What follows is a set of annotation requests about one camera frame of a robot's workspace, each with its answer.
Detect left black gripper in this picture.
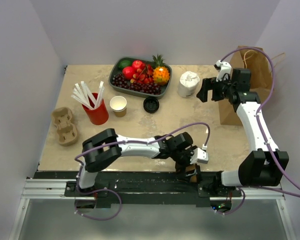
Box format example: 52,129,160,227
171,145,198,182

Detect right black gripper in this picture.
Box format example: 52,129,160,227
196,74,235,103

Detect brown paper coffee cup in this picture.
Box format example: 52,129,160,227
185,164,200,183

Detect brown paper bag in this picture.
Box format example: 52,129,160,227
218,46,272,126

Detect brown paper cups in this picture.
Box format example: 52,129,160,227
109,95,127,118

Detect brown pulp cup carrier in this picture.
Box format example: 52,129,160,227
51,107,79,147

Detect black coffee cup lid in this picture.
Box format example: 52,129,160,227
196,164,202,183

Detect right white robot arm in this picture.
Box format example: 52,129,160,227
196,68,289,197

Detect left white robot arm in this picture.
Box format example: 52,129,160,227
75,128,206,196

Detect white napkin wrapped cup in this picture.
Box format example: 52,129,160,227
177,71,200,98

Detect orange spiky fruit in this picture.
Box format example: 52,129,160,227
153,66,170,86

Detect stacked black lids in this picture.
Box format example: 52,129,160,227
143,97,160,114

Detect red apple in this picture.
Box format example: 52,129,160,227
131,60,146,71
122,66,136,80

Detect green lime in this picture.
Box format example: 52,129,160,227
118,59,132,70

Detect red plastic cup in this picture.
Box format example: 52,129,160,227
82,99,109,125

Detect dark grape bunch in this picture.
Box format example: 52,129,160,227
110,73,162,95

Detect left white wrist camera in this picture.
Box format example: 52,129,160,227
190,147,209,164

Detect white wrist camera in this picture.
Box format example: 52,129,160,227
190,147,209,164
214,60,232,82

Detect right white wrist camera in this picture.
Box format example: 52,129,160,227
214,60,232,82

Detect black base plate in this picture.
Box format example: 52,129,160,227
32,170,268,209

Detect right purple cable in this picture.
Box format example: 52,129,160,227
214,46,300,216

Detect purple cable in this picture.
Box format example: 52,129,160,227
74,121,211,221
214,46,300,216

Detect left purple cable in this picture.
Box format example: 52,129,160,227
74,121,211,221

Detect aluminium rail frame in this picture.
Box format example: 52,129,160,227
9,171,295,240

